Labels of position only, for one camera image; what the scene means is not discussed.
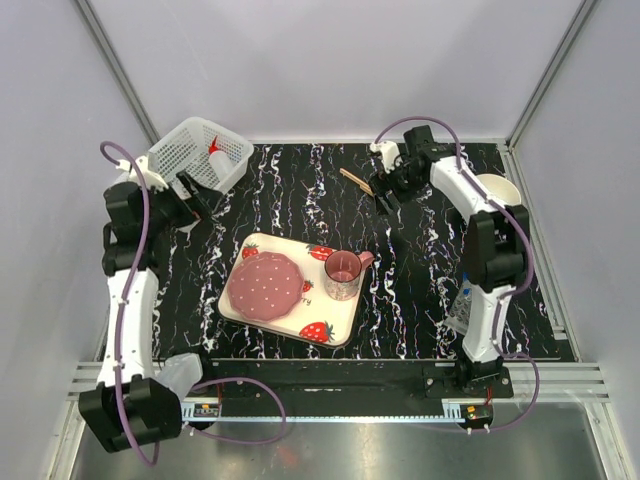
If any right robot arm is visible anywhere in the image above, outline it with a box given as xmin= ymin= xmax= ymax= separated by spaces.
xmin=368 ymin=125 xmax=533 ymax=397

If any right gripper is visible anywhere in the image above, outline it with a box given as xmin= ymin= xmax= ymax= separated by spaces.
xmin=366 ymin=157 xmax=425 ymax=218

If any wooden bristle brush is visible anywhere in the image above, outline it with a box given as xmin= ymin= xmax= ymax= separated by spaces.
xmin=339 ymin=168 xmax=373 ymax=196

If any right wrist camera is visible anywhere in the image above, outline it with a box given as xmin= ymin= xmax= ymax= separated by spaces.
xmin=369 ymin=141 xmax=403 ymax=173

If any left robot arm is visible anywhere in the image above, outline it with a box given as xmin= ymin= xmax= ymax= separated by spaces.
xmin=78 ymin=171 xmax=222 ymax=453

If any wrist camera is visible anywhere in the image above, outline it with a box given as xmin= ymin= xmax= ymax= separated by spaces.
xmin=369 ymin=141 xmax=403 ymax=173
xmin=116 ymin=155 xmax=169 ymax=192

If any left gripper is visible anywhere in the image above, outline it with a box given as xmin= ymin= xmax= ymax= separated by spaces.
xmin=141 ymin=170 xmax=223 ymax=236

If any clear test tube rack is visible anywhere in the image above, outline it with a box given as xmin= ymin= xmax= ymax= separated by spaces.
xmin=444 ymin=284 xmax=472 ymax=335

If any white perforated plastic basket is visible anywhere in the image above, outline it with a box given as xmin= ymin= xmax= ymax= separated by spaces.
xmin=149 ymin=117 xmax=254 ymax=199

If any pink ceramic mug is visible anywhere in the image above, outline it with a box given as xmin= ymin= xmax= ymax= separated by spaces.
xmin=324 ymin=250 xmax=374 ymax=301

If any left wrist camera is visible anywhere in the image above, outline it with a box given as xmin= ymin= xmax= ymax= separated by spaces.
xmin=116 ymin=155 xmax=169 ymax=192

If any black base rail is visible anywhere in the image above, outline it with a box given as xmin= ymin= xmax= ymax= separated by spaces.
xmin=203 ymin=359 xmax=514 ymax=418

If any white squeeze bottle red cap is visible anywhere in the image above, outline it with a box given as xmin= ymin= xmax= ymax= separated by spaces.
xmin=208 ymin=136 xmax=235 ymax=182

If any white bowl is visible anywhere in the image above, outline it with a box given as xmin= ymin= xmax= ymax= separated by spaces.
xmin=477 ymin=173 xmax=522 ymax=206

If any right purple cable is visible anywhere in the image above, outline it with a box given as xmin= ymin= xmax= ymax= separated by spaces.
xmin=373 ymin=116 xmax=540 ymax=434

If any white strawberry tray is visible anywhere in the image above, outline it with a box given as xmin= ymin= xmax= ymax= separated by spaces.
xmin=218 ymin=232 xmax=366 ymax=348

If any pink polka dot plate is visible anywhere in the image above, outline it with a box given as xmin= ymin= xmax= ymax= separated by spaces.
xmin=227 ymin=252 xmax=305 ymax=322

